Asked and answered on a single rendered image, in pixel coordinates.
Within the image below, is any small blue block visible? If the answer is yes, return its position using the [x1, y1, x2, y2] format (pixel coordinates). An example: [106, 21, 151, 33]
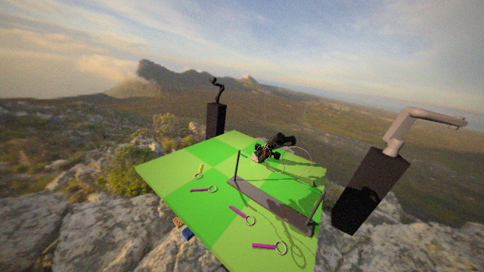
[182, 227, 195, 241]

